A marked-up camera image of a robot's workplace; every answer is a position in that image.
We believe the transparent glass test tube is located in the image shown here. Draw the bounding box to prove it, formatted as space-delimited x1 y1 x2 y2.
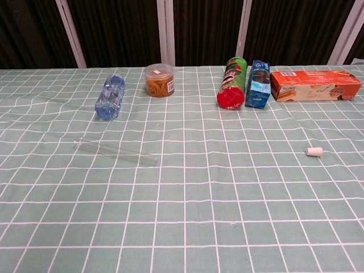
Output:
73 137 159 167

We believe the small white stopper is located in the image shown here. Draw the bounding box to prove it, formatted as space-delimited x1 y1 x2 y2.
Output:
305 146 324 157

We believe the green checkered tablecloth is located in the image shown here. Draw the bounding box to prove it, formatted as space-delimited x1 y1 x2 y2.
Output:
0 61 364 273

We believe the green chips can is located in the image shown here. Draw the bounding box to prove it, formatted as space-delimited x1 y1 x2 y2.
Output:
216 56 249 111

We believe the clear plastic water bottle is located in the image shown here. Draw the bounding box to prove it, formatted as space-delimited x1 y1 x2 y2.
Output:
94 73 126 121

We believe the blue cookie box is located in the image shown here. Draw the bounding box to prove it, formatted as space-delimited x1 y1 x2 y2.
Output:
245 60 271 109

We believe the dark pleated curtain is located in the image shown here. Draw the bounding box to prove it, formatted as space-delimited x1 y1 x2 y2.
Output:
0 0 364 69

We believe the orange biscuit box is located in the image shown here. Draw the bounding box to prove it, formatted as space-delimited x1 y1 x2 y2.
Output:
269 70 363 102

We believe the white metal frame post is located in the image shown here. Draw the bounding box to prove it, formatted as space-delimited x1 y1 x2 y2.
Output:
235 0 253 59
326 0 364 65
156 0 176 67
55 0 88 69

